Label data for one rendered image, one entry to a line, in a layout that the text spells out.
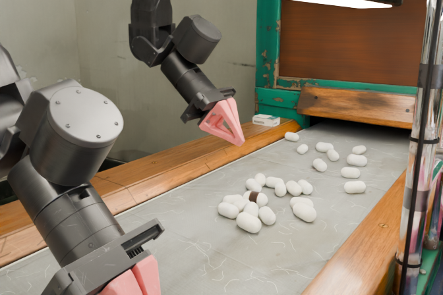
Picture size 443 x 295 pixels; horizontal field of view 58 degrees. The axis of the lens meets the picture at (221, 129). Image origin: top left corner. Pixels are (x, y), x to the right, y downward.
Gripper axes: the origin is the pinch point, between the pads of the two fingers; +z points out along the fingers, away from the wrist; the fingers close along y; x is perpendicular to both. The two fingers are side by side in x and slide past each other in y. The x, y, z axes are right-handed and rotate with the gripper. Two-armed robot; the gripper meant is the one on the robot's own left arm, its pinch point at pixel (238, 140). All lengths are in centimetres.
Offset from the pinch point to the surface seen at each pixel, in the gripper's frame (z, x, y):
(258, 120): -8.4, 12.3, 29.7
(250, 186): 7.6, 1.8, -3.2
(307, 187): 13.3, -3.2, 1.6
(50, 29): -169, 120, 89
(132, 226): 3.0, 7.6, -21.8
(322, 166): 11.6, -1.7, 13.0
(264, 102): -14.1, 14.1, 41.6
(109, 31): -145, 101, 111
